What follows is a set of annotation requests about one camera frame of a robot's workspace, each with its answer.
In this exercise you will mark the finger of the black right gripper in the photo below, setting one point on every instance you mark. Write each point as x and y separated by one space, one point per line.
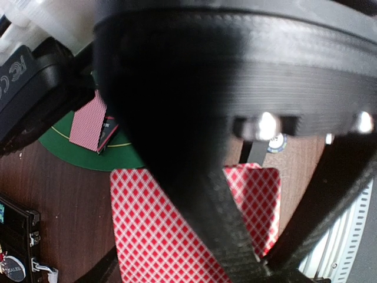
188 123

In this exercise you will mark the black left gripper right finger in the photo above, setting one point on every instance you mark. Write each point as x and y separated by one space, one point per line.
344 169

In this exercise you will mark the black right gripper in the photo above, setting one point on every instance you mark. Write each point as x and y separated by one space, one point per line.
311 63

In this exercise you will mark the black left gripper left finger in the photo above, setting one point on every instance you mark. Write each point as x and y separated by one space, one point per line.
102 270

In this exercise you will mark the pink playing cards pile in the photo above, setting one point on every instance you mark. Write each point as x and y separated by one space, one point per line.
155 244

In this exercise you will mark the dealt card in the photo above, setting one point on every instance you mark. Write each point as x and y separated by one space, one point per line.
87 123

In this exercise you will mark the blue green 50 chip stack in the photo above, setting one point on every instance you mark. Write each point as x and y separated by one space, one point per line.
277 144

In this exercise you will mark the green round poker mat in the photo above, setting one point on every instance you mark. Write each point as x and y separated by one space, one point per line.
119 153

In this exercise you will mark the clear acrylic dealer button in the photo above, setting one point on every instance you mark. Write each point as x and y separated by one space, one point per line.
14 269

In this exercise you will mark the black poker chip case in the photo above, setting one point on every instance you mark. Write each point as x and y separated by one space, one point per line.
21 238

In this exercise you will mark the aluminium front rail base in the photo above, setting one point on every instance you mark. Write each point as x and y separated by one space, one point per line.
332 258

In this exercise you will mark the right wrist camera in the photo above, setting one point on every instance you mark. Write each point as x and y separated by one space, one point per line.
38 88

